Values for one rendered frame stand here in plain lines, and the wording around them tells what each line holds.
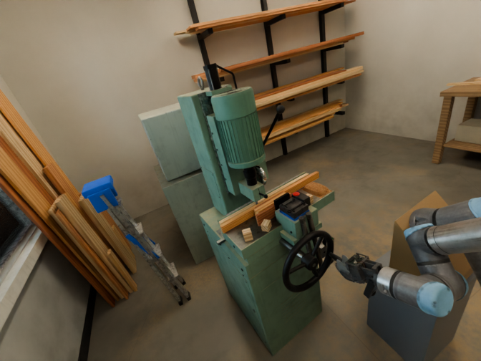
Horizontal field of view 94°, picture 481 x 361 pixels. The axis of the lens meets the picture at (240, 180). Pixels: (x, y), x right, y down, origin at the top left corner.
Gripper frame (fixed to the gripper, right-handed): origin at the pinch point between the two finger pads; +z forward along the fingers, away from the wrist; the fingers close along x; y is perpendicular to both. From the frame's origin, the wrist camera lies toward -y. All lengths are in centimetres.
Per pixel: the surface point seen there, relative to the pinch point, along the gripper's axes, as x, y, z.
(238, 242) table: 29.5, 23.2, 22.4
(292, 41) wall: -226, 176, 199
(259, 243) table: 22.1, 19.0, 18.5
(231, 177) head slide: 16, 50, 34
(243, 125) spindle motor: 13, 69, 8
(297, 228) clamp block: 7.4, 20.6, 7.6
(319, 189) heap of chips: -21.7, 25.6, 19.6
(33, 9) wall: 70, 256, 200
